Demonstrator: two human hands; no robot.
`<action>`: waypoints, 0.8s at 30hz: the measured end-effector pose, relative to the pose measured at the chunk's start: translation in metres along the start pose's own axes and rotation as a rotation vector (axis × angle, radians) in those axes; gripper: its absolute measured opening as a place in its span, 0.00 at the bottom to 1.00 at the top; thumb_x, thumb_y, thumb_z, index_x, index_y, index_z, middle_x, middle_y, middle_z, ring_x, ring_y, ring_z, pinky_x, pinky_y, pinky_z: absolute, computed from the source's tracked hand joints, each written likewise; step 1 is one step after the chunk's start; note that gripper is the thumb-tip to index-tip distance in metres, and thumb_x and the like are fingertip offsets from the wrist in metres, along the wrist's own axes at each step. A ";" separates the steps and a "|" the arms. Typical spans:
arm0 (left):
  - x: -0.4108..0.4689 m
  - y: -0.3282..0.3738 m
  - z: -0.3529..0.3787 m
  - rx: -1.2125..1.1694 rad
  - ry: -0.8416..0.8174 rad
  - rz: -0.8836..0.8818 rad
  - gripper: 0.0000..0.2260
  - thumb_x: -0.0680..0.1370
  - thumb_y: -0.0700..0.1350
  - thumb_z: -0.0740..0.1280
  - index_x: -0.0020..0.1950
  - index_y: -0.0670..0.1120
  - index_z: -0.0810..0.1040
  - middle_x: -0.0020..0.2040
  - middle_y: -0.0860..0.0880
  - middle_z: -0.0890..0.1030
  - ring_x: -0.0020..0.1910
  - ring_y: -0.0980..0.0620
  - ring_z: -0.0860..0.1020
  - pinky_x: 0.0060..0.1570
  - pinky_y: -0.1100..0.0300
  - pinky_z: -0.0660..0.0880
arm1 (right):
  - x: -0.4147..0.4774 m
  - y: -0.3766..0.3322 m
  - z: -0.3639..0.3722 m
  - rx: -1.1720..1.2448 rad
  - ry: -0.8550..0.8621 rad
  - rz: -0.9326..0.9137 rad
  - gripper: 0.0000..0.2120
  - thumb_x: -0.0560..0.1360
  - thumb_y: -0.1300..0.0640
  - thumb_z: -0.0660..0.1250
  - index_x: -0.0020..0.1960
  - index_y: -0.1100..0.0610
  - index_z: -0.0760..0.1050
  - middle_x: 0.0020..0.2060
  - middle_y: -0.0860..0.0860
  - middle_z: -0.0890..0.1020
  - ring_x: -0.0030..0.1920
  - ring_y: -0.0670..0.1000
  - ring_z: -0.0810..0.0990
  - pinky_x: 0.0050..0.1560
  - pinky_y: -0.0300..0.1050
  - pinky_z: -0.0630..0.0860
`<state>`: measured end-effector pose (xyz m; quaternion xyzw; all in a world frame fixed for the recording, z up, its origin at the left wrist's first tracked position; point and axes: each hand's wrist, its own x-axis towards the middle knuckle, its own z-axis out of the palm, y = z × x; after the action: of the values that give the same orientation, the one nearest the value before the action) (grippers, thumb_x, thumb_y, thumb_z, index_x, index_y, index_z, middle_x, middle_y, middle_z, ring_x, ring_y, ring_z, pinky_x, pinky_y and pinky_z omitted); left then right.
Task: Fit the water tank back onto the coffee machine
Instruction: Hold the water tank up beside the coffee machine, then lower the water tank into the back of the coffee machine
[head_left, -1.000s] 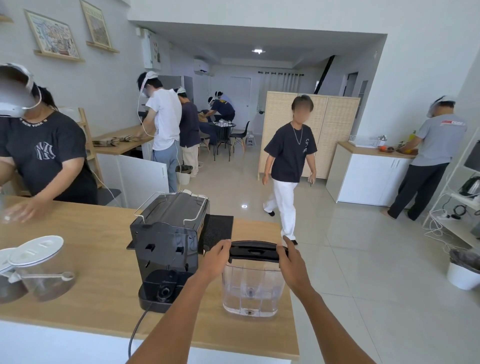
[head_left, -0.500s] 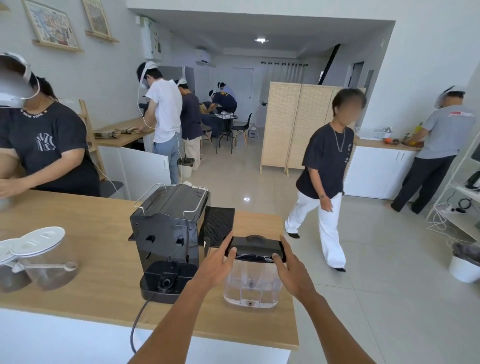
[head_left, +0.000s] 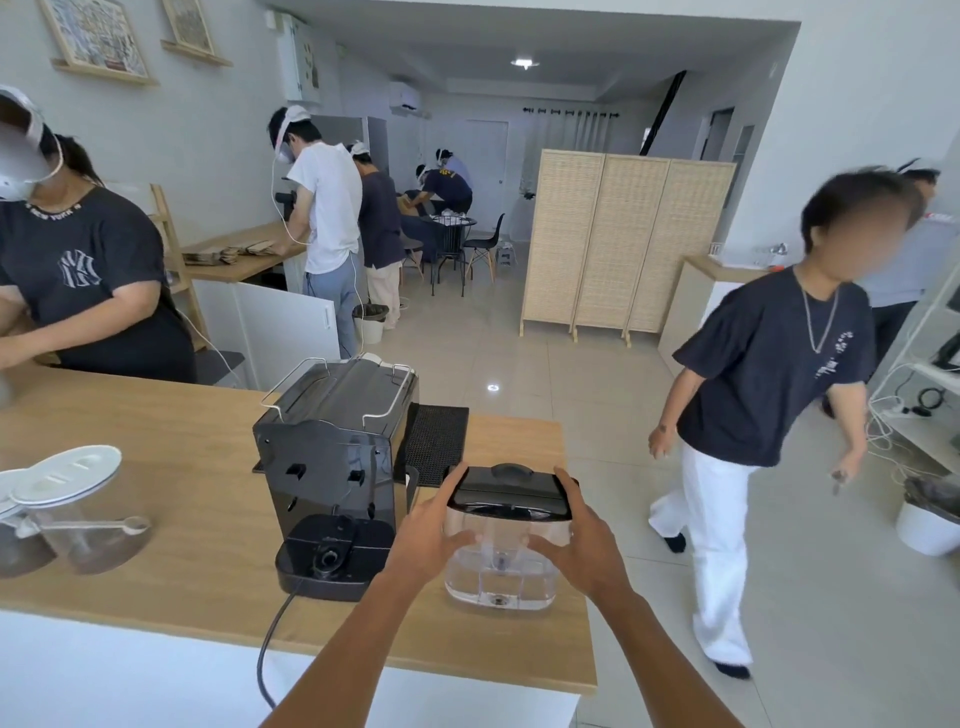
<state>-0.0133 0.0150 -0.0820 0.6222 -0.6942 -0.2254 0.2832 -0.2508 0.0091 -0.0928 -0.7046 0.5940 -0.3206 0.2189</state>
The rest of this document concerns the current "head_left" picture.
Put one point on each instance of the person's left hand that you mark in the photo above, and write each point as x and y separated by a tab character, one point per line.
416	544

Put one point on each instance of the person's right hand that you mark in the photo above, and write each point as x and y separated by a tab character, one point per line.
596	559

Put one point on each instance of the person's left thumb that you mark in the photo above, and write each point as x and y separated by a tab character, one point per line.
459	540

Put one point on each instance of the person's right thumb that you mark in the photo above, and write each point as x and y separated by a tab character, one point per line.
549	547

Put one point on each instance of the clear water tank black lid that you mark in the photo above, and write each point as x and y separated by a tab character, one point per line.
510	525

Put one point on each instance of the person's left forearm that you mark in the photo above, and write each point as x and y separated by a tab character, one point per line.
352	652

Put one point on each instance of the person's right forearm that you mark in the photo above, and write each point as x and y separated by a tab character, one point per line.
667	660

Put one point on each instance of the black rubber bar mat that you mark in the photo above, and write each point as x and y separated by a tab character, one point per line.
433	442

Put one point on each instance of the black coffee machine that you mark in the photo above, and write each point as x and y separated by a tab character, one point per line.
330	450

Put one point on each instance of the small white waste bin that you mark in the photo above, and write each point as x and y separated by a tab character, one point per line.
370	322

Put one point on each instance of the white wooden top cabinet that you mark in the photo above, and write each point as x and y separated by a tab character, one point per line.
701	300

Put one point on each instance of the black chair wooden legs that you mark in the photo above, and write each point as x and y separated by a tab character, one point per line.
484	241

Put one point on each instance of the round black table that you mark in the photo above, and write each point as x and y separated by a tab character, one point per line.
450	236

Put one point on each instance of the woven folding room screen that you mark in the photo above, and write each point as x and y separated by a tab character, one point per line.
622	240

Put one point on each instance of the white wooden top counter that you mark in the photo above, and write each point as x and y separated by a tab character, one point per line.
255	292

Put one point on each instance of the clear plastic measuring scoop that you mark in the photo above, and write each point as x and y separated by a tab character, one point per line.
97	526

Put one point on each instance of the clear jar white lid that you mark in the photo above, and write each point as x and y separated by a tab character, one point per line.
19	544
79	510

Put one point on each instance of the white bin black liner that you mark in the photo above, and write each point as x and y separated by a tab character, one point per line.
930	514

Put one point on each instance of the white metal shelf rack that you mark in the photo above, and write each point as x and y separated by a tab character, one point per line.
926	390

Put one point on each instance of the white curtain black rod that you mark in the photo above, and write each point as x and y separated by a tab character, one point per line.
577	131

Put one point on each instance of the white air conditioner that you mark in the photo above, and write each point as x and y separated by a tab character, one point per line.
409	99

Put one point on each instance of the round ceiling light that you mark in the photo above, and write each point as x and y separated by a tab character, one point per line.
525	62

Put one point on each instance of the small framed picture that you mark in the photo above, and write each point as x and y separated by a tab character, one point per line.
191	30

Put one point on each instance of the large framed picture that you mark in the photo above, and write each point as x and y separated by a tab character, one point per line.
94	37

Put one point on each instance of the white wall cabinet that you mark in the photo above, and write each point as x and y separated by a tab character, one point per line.
300	64

